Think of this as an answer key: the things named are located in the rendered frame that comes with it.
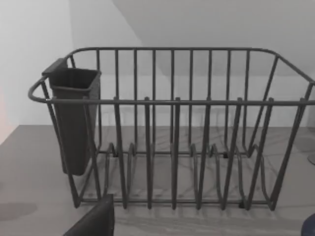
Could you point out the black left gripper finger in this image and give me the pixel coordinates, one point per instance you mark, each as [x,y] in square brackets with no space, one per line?
[98,218]

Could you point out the dark grey utensil holder cup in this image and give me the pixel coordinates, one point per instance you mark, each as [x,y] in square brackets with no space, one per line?
[73,118]

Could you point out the dark blue round object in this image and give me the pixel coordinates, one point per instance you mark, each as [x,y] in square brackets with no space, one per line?
[309,226]

